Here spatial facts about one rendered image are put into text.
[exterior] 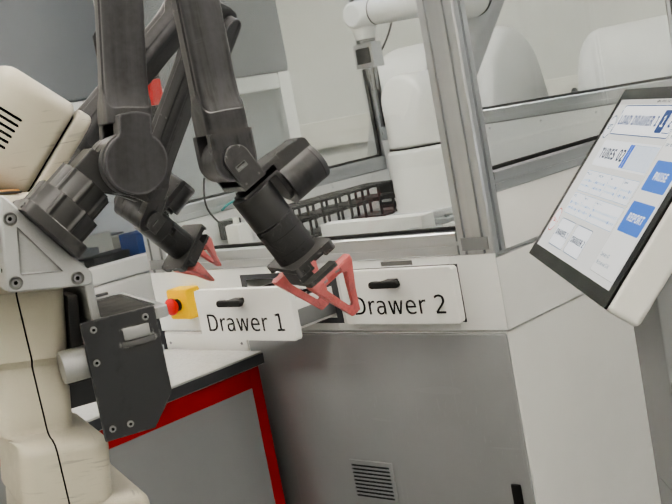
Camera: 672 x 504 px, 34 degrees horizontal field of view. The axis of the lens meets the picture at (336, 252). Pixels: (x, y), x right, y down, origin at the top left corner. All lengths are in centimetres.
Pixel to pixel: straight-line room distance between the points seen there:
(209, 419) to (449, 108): 85
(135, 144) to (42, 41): 173
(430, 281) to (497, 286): 14
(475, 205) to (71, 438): 88
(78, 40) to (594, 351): 161
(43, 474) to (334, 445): 105
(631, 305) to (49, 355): 75
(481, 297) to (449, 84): 40
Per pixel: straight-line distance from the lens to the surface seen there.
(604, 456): 236
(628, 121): 175
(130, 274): 312
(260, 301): 226
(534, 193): 216
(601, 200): 164
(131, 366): 149
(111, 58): 137
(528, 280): 212
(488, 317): 208
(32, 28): 304
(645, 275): 137
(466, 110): 202
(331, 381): 239
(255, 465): 250
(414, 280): 214
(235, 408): 245
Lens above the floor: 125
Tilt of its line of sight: 7 degrees down
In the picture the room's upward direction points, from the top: 11 degrees counter-clockwise
